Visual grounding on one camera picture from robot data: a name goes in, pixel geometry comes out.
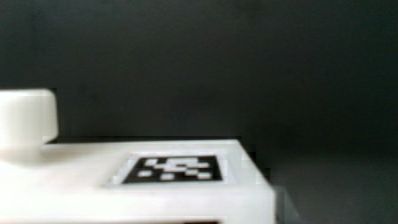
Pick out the white front drawer tray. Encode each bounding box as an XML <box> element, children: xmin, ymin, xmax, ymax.
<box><xmin>0</xmin><ymin>89</ymin><xmax>275</xmax><ymax>224</ymax></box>

